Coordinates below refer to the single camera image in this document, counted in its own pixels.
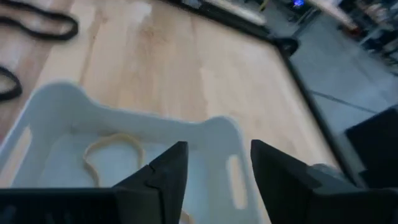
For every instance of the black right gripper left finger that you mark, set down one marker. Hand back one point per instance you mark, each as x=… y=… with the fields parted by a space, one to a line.
x=164 y=180

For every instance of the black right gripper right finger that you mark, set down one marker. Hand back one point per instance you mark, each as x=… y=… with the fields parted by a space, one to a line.
x=280 y=183

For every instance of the tan rubber band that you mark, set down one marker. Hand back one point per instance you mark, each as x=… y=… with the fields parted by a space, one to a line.
x=124 y=137

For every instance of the white plastic bin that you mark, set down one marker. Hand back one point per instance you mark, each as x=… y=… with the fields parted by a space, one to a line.
x=140 y=124

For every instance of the small black rubber band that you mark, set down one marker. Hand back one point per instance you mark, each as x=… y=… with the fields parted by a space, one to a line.
x=17 y=87

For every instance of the long black rubber band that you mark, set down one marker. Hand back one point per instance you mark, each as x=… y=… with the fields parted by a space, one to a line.
x=46 y=35

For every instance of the black box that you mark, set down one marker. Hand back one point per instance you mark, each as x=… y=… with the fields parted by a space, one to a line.
x=376 y=149

